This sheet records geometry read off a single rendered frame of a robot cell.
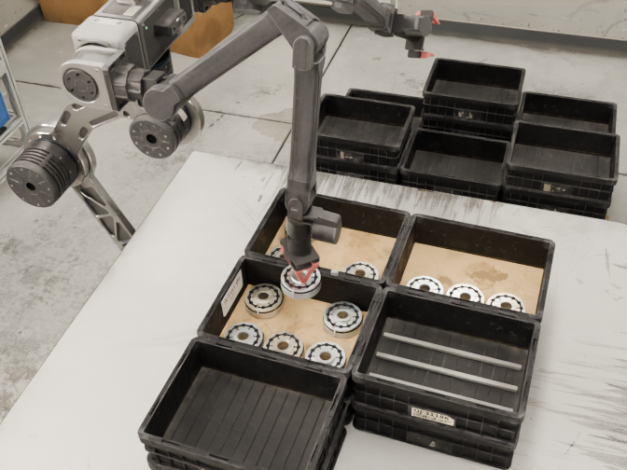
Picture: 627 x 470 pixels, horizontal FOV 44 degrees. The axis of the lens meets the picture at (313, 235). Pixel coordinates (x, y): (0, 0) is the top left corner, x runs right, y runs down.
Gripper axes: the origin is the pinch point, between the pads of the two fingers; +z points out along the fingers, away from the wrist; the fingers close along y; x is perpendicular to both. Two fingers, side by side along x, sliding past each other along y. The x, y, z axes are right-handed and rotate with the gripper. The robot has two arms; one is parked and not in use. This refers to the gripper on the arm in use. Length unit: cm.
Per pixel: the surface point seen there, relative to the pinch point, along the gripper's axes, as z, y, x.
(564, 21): 80, 187, -254
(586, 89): 96, 143, -238
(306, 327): 15.4, -5.1, 0.7
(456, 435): 16, -49, -18
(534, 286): 13, -20, -61
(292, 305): 15.6, 3.8, 0.8
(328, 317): 12.2, -6.9, -4.9
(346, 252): 15.3, 15.4, -21.6
